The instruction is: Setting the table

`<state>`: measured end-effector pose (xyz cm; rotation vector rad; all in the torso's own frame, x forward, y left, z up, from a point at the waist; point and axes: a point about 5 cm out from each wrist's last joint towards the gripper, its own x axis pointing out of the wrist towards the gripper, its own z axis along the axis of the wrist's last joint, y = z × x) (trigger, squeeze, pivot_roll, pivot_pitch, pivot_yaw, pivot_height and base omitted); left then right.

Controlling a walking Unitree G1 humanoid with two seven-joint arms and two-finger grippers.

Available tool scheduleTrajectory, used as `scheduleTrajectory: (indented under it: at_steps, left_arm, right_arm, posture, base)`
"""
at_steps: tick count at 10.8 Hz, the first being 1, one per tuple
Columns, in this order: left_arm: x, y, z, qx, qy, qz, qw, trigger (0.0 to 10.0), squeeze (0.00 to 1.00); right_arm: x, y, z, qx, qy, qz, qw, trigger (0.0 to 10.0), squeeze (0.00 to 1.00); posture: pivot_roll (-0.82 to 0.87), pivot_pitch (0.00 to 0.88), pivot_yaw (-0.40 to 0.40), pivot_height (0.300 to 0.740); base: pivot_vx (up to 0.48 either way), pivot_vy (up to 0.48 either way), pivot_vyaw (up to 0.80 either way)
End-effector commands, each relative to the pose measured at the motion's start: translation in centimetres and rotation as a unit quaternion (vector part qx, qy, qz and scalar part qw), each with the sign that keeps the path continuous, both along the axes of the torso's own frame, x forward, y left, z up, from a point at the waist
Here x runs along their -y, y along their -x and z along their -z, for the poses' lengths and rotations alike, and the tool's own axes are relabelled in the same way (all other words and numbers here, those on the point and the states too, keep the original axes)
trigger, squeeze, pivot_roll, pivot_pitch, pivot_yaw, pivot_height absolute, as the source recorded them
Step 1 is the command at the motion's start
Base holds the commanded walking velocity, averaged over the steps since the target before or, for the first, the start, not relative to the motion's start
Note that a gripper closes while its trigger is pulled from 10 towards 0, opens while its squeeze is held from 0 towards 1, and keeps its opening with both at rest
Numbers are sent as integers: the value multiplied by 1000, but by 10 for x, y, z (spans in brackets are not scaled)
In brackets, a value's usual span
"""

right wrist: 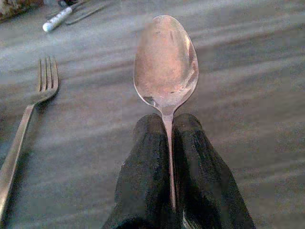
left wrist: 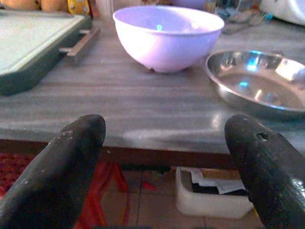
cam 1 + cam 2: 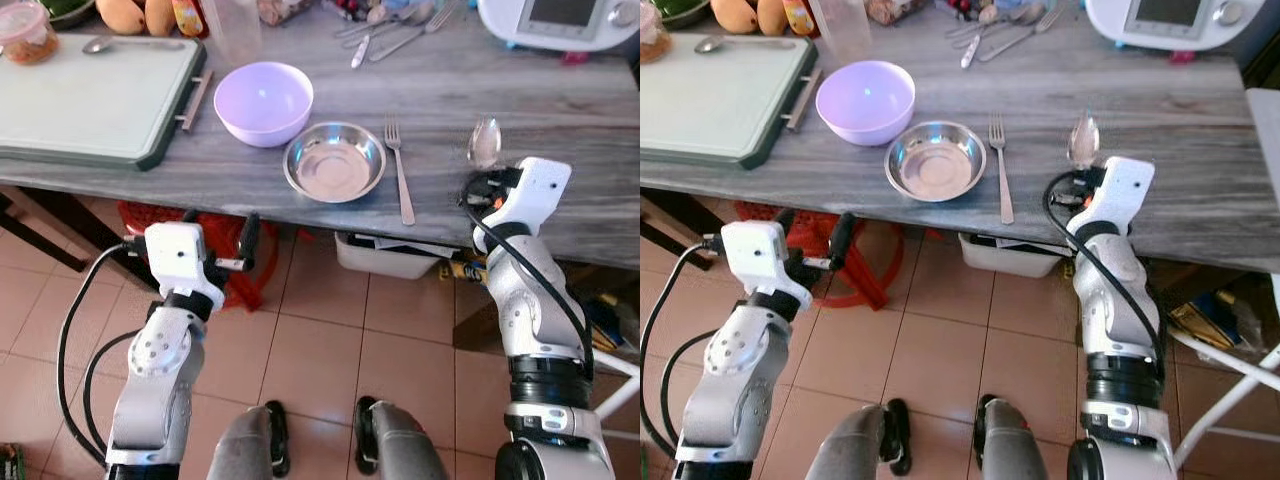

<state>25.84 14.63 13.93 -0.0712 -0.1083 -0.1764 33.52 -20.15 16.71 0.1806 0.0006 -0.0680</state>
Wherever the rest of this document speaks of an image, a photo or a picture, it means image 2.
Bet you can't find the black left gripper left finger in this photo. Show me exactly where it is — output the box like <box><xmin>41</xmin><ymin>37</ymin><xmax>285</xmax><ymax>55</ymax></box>
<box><xmin>0</xmin><ymin>114</ymin><xmax>106</xmax><ymax>229</ymax></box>

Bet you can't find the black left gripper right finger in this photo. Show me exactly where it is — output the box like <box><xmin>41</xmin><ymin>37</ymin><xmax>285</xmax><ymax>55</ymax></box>
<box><xmin>224</xmin><ymin>114</ymin><xmax>305</xmax><ymax>229</ymax></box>

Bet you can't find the white paper slip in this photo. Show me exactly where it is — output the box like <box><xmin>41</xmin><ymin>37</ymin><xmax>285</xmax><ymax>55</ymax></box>
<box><xmin>190</xmin><ymin>168</ymin><xmax>246</xmax><ymax>195</ymax></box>

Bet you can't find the white plastic box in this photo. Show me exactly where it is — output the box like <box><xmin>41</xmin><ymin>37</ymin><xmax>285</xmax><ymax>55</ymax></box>
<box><xmin>175</xmin><ymin>166</ymin><xmax>254</xmax><ymax>219</ymax></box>

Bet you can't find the round steel plate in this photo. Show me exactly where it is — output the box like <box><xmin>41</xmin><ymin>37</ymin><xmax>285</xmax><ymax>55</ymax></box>
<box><xmin>205</xmin><ymin>49</ymin><xmax>305</xmax><ymax>115</ymax></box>

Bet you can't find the steel fork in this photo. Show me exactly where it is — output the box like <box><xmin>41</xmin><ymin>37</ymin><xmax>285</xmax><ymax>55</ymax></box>
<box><xmin>223</xmin><ymin>10</ymin><xmax>269</xmax><ymax>34</ymax></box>

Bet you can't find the white appliance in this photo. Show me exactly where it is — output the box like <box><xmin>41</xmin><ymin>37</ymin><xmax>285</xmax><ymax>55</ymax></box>
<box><xmin>259</xmin><ymin>0</ymin><xmax>305</xmax><ymax>26</ymax></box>

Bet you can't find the lilac plastic bowl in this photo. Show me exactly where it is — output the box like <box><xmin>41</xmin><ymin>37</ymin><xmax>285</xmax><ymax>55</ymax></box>
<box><xmin>169</xmin><ymin>0</ymin><xmax>208</xmax><ymax>10</ymax></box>
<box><xmin>112</xmin><ymin>5</ymin><xmax>225</xmax><ymax>73</ymax></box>

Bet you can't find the steel vessel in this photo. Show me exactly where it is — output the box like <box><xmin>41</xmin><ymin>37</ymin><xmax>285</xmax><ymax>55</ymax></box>
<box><xmin>214</xmin><ymin>0</ymin><xmax>258</xmax><ymax>22</ymax></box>

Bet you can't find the yellow packet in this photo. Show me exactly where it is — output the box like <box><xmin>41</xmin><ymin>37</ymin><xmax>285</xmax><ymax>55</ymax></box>
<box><xmin>67</xmin><ymin>0</ymin><xmax>91</xmax><ymax>16</ymax></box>

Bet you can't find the dark green tray with handle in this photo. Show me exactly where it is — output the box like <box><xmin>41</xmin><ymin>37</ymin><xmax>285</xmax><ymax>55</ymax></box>
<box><xmin>0</xmin><ymin>9</ymin><xmax>101</xmax><ymax>97</ymax></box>

